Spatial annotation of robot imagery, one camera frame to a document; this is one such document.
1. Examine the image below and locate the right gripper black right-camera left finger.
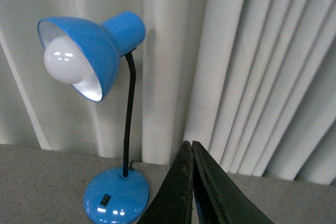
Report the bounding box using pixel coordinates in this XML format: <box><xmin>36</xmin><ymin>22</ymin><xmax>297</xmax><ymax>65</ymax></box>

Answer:
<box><xmin>138</xmin><ymin>141</ymin><xmax>194</xmax><ymax>223</ymax></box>

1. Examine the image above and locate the blue desk lamp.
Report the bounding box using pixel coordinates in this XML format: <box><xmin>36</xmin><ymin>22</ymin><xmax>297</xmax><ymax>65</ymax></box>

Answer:
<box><xmin>37</xmin><ymin>11</ymin><xmax>150</xmax><ymax>223</ymax></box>

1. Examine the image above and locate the white curtain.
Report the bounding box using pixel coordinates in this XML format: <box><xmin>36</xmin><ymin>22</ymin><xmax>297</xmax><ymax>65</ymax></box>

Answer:
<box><xmin>1</xmin><ymin>0</ymin><xmax>335</xmax><ymax>185</ymax></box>

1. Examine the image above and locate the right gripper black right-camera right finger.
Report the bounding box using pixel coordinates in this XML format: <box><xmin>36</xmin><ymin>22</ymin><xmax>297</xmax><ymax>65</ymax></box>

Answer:
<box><xmin>192</xmin><ymin>141</ymin><xmax>272</xmax><ymax>223</ymax></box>

